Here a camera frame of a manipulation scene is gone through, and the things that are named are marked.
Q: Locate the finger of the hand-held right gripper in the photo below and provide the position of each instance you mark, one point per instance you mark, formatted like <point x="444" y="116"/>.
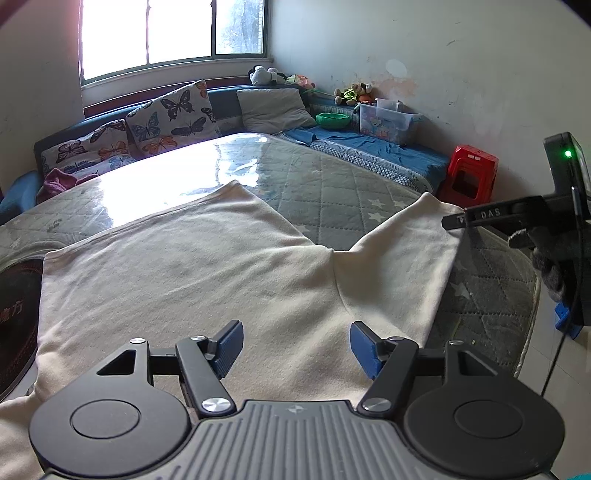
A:
<point x="489" y="214"/>

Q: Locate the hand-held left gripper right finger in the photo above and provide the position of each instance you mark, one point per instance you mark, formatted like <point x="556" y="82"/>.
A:
<point x="364" y="346"/>

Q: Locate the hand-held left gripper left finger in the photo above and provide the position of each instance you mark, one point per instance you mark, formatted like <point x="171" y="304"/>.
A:
<point x="228" y="346"/>

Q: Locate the cream garment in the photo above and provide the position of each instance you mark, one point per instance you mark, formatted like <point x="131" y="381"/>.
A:
<point x="184" y="277"/>

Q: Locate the person's right hand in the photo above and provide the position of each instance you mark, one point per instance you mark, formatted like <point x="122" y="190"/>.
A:
<point x="545" y="258"/>

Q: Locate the red plastic stool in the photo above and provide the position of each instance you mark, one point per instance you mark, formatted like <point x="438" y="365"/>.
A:
<point x="475" y="159"/>

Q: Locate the clear plastic storage box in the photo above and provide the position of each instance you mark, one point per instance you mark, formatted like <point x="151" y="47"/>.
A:
<point x="383" y="124"/>

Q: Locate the grey star quilted table cover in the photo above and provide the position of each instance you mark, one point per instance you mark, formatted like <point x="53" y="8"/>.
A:
<point x="346" y="194"/>

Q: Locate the brown plush toy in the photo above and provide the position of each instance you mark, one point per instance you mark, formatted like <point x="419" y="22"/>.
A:
<point x="355" y="92"/>

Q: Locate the green bowl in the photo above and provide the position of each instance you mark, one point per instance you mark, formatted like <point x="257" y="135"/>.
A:
<point x="332" y="121"/>

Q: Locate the blue cloth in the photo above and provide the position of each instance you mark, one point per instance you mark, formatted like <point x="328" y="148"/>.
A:
<point x="300" y="134"/>

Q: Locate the black round cooktop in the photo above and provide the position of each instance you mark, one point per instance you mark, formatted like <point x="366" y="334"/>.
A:
<point x="18" y="323"/>

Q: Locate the pale butterfly print cushion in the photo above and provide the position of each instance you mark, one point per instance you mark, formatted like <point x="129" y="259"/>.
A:
<point x="115" y="162"/>

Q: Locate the colourful flower toy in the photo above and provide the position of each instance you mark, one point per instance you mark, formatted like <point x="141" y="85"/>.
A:
<point x="302" y="82"/>

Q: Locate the magenta garment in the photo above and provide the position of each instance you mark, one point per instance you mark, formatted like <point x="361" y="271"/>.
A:
<point x="60" y="182"/>

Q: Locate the large butterfly print pillow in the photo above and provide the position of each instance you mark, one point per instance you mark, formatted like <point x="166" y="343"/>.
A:
<point x="171" y="115"/>

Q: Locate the grey pillow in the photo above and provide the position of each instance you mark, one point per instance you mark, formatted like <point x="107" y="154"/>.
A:
<point x="272" y="110"/>

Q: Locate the blue corner sofa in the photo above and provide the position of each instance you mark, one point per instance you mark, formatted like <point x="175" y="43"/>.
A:
<point x="226" y="104"/>

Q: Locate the long butterfly print pillow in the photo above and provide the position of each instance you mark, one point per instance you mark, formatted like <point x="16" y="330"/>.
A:
<point x="78" y="145"/>

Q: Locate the panda plush toy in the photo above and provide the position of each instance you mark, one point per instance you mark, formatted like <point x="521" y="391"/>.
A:
<point x="261" y="76"/>

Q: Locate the window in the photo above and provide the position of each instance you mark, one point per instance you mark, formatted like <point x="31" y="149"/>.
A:
<point x="175" y="27"/>

